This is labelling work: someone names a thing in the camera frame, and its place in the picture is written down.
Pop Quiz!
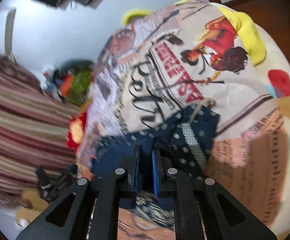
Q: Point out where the red plush toy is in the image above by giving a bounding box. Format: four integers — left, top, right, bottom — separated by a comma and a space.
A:
66, 112, 87, 151

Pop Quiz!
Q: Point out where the navy patterned hooded garment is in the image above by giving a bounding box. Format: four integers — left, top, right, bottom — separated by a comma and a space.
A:
91, 104, 220, 230

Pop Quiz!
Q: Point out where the newspaper print bed cover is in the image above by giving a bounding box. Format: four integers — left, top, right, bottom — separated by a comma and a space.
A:
77, 1, 290, 239

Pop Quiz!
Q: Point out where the orange box on pile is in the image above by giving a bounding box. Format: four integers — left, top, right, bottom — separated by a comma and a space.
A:
60, 75, 74, 98

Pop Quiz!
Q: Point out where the striped red gold curtain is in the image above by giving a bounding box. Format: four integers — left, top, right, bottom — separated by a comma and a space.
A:
0, 55, 79, 206

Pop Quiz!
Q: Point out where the white wall air conditioner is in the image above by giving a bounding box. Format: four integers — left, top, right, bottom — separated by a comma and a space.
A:
4, 8, 16, 63

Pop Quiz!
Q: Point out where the yellow plush blanket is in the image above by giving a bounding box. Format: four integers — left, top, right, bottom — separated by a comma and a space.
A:
122, 0, 267, 66

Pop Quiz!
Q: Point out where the grey neck pillow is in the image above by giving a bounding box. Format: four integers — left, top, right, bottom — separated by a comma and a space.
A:
58, 59, 94, 75

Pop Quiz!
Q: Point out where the green storage box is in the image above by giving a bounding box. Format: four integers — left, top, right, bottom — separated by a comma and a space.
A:
66, 70, 93, 106

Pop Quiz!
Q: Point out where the pile of clutter clothes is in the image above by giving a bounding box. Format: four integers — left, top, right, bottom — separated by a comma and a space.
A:
43, 67, 64, 102

